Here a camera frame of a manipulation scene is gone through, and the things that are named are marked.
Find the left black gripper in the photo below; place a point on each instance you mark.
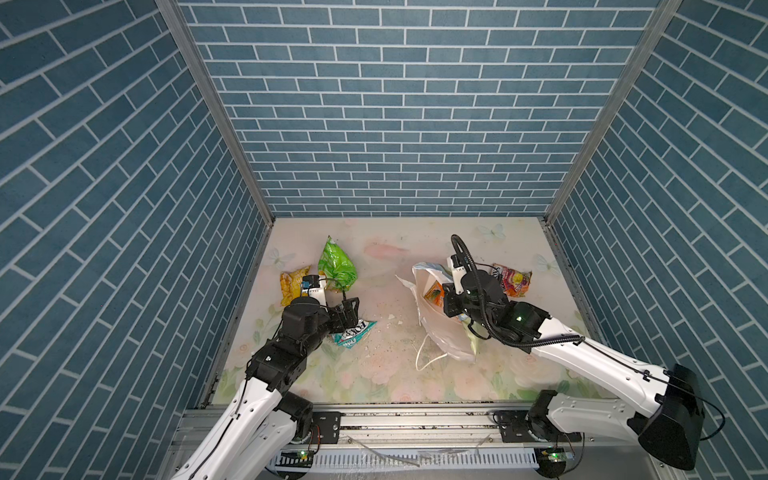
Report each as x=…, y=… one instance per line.
x=350, y=317

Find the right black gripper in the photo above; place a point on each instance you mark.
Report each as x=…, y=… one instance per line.
x=450, y=296

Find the teal Fox's blossom candy bag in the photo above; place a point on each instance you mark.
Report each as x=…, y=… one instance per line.
x=351, y=336

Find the Fox's fruits candy bag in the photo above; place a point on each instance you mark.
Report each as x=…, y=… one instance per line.
x=515, y=283

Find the green snack bag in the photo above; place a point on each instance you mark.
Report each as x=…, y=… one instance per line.
x=335, y=264

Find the green floral paper bag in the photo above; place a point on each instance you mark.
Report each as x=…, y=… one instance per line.
x=450, y=335

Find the yellow snack bag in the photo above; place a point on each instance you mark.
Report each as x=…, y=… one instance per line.
x=291, y=284

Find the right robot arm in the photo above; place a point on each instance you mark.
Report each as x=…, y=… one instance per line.
x=659, y=409

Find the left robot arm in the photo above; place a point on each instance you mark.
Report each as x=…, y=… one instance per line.
x=264, y=415

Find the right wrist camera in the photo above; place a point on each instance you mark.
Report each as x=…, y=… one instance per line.
x=458, y=271

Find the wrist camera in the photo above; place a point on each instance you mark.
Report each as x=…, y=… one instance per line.
x=458, y=271
x=313, y=286

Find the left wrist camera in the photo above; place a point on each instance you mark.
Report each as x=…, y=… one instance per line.
x=313, y=286

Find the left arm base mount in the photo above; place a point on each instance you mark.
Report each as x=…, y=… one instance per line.
x=321, y=427

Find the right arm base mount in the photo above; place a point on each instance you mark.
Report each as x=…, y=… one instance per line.
x=516, y=427

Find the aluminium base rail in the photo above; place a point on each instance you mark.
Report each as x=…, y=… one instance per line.
x=451, y=425

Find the white vented cable tray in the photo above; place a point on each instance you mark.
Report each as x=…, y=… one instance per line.
x=361, y=460

